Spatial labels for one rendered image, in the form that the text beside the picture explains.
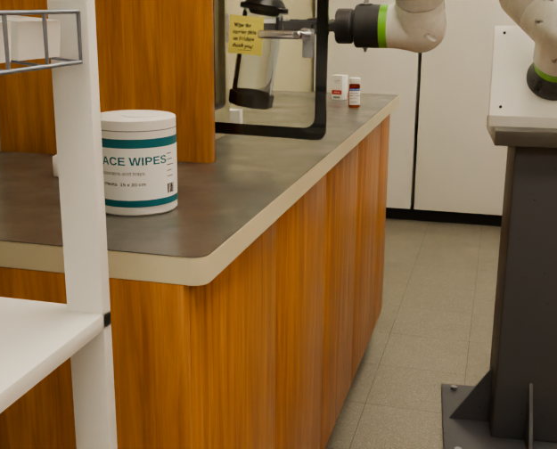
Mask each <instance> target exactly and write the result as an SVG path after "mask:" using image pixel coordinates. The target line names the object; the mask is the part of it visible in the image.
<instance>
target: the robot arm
mask: <svg viewBox="0 0 557 449"><path fill-rule="evenodd" d="M499 4H500V5H501V7H502V9H503V10H504V12H505V13H506V14H507V15H508V16H509V17H510V18H511V19H512V20H513V21H514V22H515V23H516V24H517V25H518V26H519V27H520V28H521V29H522V30H523V31H524V32H525V33H526V34H527V35H528V36H529V37H530V38H531V39H532V40H533V41H534V42H535V48H534V54H533V63H532V64H531V65H530V66H529V68H528V72H527V84H528V87H529V89H530V90H531V91H532V92H533V93H534V94H535V95H537V96H539V97H541V98H543V99H546V100H550V101H557V0H499ZM446 26H447V24H446V8H445V0H395V4H370V3H369V0H365V1H364V2H363V3H362V4H357V5H356V7H355V10H354V9H352V8H339V9H338V10H337V11H336V13H335V20H334V19H331V20H330V17H329V24H328V35H329V32H334V37H335V41H336V42H337V43H338V44H352V43H353V42H354V46H355V47H356V48H363V49H364V52H366V51H367V49H368V48H395V49H402V50H407V51H410V52H414V53H426V52H428V51H430V50H432V49H434V48H436V47H437V46H438V45H439V44H440V43H441V42H442V40H443V38H444V37H445V34H446Z"/></svg>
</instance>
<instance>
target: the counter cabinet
mask: <svg viewBox="0 0 557 449"><path fill-rule="evenodd" d="M389 119H390V114H389V115H388V116H387V117H386V118H385V119H384V120H383V121H382V122H381V123H380V124H379V125H378V126H377V127H375V128H374V129H373V130H372V131H371V132H370V133H369V134H368V135H367V136H366V137H365V138H364V139H363V140H362V141H360V142H359V143H358V144H357V145H356V146H355V147H354V148H353V149H352V150H351V151H350V152H349V153H348V154H346V155H345V156H344V157H343V158H342V159H341V160H340V161H339V162H338V163H337V164H336V165H335V166H334V167H332V168H331V169H330V170H329V171H328V172H327V173H326V174H325V175H324V176H323V177H322V178H321V179H320V180H319V181H317V182H316V183H315V184H314V185H313V186H312V187H311V188H310V189H309V190H308V191H307V192H306V193H305V194H303V195H302V196H301V197H300V198H299V199H298V200H297V201H296V202H295V203H294V204H293V205H292V206H291V207H290V208H288V209H287V210H286V211H285V212H284V213H283V214H282V215H281V216H280V217H279V218H278V219H277V220H276V221H274V222H273V223H272V224H271V225H270V226H269V227H268V228H267V229H266V230H265V231H264V232H263V233H262V234H260V235H259V236H258V237H257V239H255V240H254V241H253V242H252V243H251V244H250V245H249V246H248V247H247V248H246V249H245V250H244V251H243V252H242V253H241V254H240V255H239V256H238V257H237V258H236V259H235V260H234V261H232V262H231V263H230V264H229V265H228V266H227V267H226V268H225V269H224V270H223V271H222V272H221V273H220V274H218V275H217V276H216V277H215V278H214V279H213V280H212V281H211V282H209V283H208V284H205V285H200V286H188V285H179V284H170V283H161V282H144V281H135V280H126V279H117V278H109V286H110V304H111V338H112V356H113V373H114V391H115V409H116V426H117V444H118V449H325V447H326V445H327V443H328V440H329V438H330V435H331V433H332V430H333V428H334V425H335V423H336V420H337V419H338V416H339V414H340V410H341V408H342V405H343V404H344V401H345V399H346V396H347V394H348V391H349V389H350V386H351V384H352V381H353V379H354V377H355V375H356V371H357V369H358V366H359V364H360V362H361V360H362V357H363V355H364V352H365V349H366V347H367V345H368V342H369V340H370V337H371V336H372V333H373V329H374V327H375V325H376V323H377V321H378V318H379V316H380V313H381V309H382V287H383V266H384V245H385V224H386V203H387V181H388V161H389ZM0 297H3V298H18V299H26V300H35V301H44V302H52V303H60V304H67V295H66V282H65V273H54V272H45V271H36V270H27V269H18V268H9V267H0ZM0 449H77V445H76V431H75V418H74V404H73V390H72V377H71V363H70V358H69V359H67V360H66V361H65V362H64V363H62V364H61V365H60V366H58V367H57V368H56V369H55V370H53V371H52V372H51V373H50V374H48V375H47V376H46V377H45V378H43V379H42V380H41V381H39V382H38V383H37V384H36V385H35V386H34V387H33V388H31V389H30V390H29V391H28V392H27V393H25V394H24V395H23V396H21V397H20V398H19V399H18V400H16V401H15V402H14V403H13V404H11V405H10V406H9V407H7V408H6V409H5V410H4V411H3V412H1V413H0Z"/></svg>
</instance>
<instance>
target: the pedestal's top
mask: <svg viewBox="0 0 557 449"><path fill-rule="evenodd" d="M487 130H488V132H489V135H490V137H491V139H492V141H493V143H494V145H497V146H523V147H548V148H557V128H535V127H491V126H489V125H488V115H487Z"/></svg>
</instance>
